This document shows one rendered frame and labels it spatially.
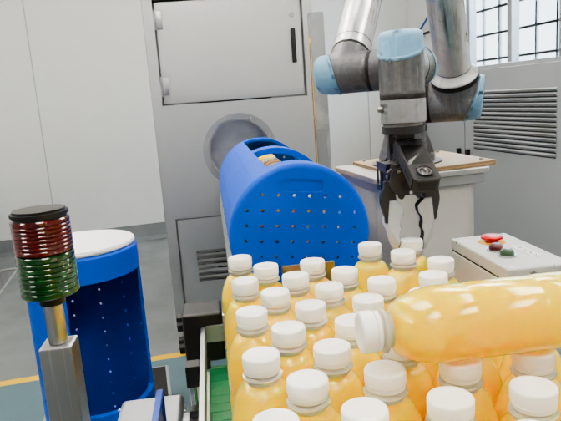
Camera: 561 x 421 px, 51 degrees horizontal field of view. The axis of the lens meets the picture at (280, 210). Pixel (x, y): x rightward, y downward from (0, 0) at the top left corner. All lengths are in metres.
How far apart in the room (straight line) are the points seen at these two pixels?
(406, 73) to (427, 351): 0.54
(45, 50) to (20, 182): 1.32
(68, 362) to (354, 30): 0.78
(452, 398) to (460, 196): 1.10
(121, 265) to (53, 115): 4.86
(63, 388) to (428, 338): 0.43
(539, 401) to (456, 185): 1.08
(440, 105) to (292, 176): 0.56
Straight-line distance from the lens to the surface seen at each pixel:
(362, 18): 1.20
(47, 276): 0.70
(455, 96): 1.55
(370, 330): 0.54
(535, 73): 2.91
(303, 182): 1.16
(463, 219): 1.61
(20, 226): 0.69
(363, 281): 0.99
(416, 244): 1.01
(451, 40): 1.48
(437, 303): 0.55
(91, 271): 1.47
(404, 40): 0.98
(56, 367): 0.75
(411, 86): 0.98
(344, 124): 6.63
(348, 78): 1.11
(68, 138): 6.29
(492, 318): 0.56
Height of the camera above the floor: 1.36
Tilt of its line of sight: 11 degrees down
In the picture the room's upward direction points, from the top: 4 degrees counter-clockwise
